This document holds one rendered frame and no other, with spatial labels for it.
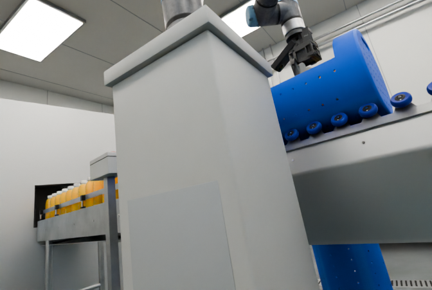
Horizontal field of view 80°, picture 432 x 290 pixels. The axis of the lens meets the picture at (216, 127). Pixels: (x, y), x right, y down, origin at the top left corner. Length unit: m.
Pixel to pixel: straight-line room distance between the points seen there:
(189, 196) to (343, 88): 0.52
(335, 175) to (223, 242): 0.43
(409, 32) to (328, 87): 3.94
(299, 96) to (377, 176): 0.30
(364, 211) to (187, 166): 0.51
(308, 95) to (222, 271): 0.55
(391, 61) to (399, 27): 0.51
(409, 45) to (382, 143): 3.92
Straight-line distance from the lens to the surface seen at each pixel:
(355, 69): 0.78
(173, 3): 0.77
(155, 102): 0.55
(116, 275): 1.36
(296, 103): 0.83
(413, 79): 4.46
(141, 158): 0.56
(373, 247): 1.36
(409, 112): 0.76
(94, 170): 1.40
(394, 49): 4.61
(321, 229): 0.86
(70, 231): 2.03
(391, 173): 0.75
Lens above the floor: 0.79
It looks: 16 degrees up
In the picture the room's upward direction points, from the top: 10 degrees counter-clockwise
